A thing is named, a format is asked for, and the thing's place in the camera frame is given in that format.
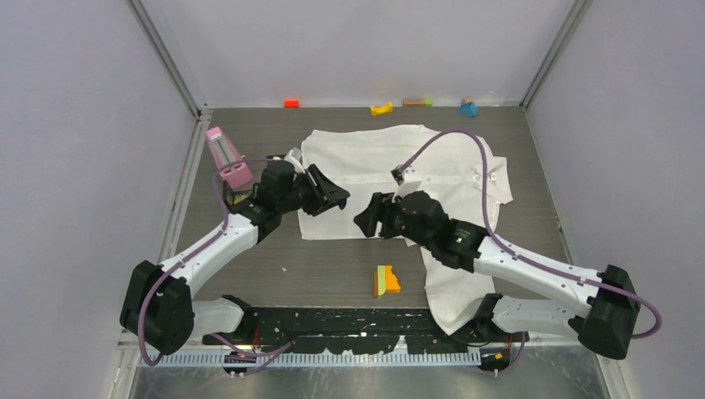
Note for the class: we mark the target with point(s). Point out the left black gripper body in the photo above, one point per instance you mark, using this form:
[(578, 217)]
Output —
[(294, 200)]

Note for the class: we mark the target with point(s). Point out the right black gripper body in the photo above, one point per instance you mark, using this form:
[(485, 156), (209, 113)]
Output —
[(402, 227)]

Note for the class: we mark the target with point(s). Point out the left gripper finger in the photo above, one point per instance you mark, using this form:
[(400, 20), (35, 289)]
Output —
[(319, 204), (324, 189)]

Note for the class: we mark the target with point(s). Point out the white shirt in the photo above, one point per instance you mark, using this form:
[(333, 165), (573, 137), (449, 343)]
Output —
[(455, 170)]

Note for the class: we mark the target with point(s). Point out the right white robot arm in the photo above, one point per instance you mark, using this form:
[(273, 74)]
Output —
[(598, 308)]

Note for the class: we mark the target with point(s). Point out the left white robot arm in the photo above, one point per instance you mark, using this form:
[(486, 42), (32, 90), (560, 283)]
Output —
[(159, 307)]

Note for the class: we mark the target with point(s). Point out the pink metronome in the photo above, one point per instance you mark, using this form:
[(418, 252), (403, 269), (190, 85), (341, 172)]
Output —
[(224, 153)]

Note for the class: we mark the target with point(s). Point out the orange yellow block pile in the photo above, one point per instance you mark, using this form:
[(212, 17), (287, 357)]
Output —
[(385, 281)]

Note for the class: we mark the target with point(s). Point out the yellow arch block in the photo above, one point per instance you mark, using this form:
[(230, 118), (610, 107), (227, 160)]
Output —
[(382, 109)]

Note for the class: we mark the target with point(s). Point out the tan and green block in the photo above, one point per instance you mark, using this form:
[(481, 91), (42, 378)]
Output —
[(421, 101)]

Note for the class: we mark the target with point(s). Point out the blue triangle block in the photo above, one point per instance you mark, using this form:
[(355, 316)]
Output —
[(468, 107)]

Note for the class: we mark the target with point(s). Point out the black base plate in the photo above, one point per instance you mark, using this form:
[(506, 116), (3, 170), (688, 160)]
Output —
[(312, 330)]

